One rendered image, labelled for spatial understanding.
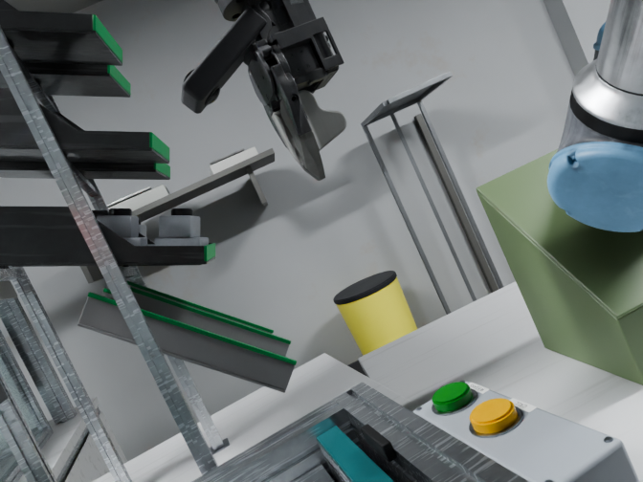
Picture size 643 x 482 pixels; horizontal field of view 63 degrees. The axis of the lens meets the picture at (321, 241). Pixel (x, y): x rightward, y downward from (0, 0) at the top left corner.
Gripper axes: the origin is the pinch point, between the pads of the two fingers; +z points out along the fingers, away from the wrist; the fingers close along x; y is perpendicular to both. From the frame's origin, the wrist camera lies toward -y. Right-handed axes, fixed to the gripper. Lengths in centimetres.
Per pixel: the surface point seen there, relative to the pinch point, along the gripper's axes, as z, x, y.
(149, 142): -12.5, 15.0, -13.1
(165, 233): -1.6, 19.9, -16.3
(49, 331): 4, 46, -41
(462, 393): 26.0, -8.2, 1.9
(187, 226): -1.3, 18.8, -13.3
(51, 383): 22, 159, -74
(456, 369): 37.2, 22.6, 15.5
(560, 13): -43, 229, 275
